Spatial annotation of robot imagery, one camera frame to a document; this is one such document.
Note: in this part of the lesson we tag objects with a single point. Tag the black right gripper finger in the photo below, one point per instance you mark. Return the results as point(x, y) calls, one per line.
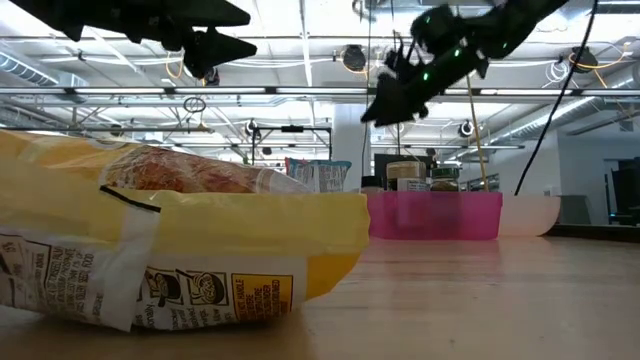
point(395, 107)

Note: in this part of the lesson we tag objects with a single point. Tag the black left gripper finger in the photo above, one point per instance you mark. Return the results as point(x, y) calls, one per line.
point(215, 50)
point(210, 14)

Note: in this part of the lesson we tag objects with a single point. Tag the gold lid jar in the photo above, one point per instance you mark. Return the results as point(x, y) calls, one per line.
point(406, 172)

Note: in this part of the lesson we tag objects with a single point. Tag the green spice bottle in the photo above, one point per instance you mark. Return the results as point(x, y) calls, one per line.
point(445, 180)

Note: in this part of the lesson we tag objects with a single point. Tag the yellow red blue ramen packet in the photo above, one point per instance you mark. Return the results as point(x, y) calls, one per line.
point(320, 175)

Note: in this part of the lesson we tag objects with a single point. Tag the yellow creamy chicken ramen packet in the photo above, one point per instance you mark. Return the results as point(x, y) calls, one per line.
point(200, 225)

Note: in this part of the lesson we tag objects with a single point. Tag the round ceiling fixture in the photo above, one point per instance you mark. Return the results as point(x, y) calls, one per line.
point(465, 128)

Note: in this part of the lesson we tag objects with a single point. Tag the pink plastic bin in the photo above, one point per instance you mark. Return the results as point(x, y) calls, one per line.
point(440, 215)

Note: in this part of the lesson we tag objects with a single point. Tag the translucent pink bowl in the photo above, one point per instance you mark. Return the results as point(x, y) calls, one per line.
point(530, 215)

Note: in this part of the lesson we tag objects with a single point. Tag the black background cabinet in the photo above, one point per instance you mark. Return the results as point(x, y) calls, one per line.
point(625, 190)

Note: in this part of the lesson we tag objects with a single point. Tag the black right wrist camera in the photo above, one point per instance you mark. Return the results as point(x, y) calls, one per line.
point(437, 27)

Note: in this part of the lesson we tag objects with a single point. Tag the black aluminium table frame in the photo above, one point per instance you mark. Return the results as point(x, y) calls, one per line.
point(595, 231)

